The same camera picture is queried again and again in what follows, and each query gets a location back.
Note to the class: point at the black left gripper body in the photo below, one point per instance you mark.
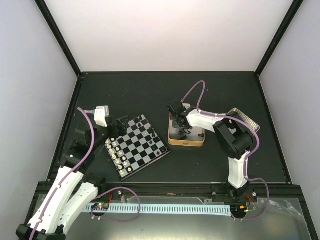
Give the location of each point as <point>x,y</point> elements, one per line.
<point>114,133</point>

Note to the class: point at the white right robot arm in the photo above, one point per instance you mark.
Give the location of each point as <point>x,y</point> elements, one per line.
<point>237,135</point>

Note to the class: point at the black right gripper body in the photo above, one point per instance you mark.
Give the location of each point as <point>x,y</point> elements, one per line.
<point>176,124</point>

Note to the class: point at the black and grey chessboard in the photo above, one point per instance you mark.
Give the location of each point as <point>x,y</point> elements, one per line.
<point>137,140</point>

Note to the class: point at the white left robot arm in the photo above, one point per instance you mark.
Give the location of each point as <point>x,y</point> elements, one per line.
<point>72,189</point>

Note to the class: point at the light blue cable duct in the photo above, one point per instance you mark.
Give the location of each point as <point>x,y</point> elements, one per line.
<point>165,209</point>

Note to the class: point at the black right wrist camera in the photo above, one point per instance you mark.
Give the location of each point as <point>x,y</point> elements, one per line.
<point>176,108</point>

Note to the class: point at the silver tin lid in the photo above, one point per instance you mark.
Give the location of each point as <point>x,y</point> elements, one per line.
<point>249,123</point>

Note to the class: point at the white chess piece row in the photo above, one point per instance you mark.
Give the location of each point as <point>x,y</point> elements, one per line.
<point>120,156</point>

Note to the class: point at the black pieces in tin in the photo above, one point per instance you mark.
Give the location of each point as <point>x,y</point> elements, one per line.
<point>194,134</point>

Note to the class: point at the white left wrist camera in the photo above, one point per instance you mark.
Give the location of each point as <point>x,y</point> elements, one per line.
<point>100,115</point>

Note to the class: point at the gold metal tin base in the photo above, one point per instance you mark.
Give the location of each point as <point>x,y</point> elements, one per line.
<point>173,136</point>

